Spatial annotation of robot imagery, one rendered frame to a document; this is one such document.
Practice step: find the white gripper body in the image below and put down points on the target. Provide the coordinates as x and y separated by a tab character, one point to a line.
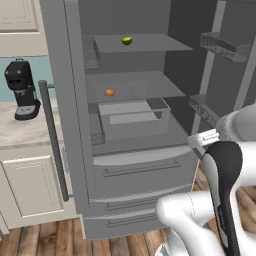
202	139

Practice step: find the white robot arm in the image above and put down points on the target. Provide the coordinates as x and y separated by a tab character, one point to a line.
190	216

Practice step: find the grey fridge drawer front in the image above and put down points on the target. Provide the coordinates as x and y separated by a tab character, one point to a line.
143	158
100	230
126	200

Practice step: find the grey fridge right door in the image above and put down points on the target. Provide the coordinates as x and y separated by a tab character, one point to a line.
230	76

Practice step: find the grey fridge door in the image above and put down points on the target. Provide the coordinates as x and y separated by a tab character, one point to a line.
63	66
230	76

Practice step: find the clear fridge crisper drawer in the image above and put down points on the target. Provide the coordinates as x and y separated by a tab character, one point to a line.
133	123

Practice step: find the glass fridge shelf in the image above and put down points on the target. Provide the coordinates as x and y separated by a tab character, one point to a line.
150	43
140	86

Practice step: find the orange tangerine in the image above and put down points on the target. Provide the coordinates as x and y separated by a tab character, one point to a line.
109	92

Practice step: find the green kiwi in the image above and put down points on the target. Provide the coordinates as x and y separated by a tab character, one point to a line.
127	40

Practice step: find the grey fridge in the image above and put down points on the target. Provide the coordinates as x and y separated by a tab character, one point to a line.
133	20

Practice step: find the grey fridge left door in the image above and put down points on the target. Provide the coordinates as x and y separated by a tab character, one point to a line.
63	66

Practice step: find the clear door shelf bin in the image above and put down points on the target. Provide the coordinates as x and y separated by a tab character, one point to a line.
96	133
89	53
223	46

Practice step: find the cream base cupboard door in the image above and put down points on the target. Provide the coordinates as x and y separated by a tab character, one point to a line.
33	190

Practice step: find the black coffee machine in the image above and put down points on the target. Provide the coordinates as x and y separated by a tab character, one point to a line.
20	83

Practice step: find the cream wall cupboard door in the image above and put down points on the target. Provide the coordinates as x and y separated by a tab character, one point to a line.
20	20

